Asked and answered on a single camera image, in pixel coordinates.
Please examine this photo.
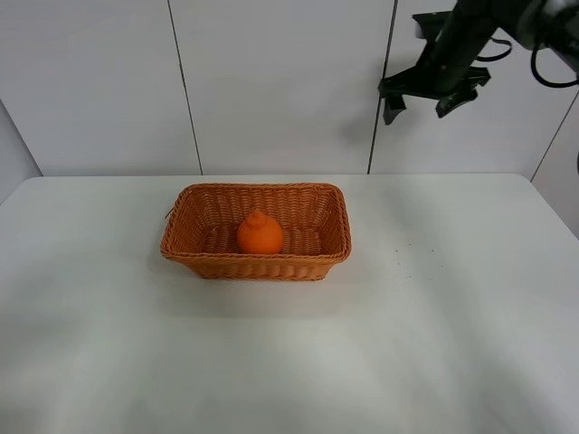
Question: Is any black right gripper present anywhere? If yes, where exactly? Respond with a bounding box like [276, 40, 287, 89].
[378, 0, 498, 126]

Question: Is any orange with stem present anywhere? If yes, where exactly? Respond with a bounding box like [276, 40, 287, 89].
[236, 210, 284, 254]

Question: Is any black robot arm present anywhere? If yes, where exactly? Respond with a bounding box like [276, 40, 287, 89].
[378, 1, 578, 125]

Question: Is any orange wicker basket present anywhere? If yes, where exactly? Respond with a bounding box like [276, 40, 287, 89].
[160, 183, 352, 281]

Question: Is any black cable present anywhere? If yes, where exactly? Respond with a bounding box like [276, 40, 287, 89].
[477, 38, 579, 88]

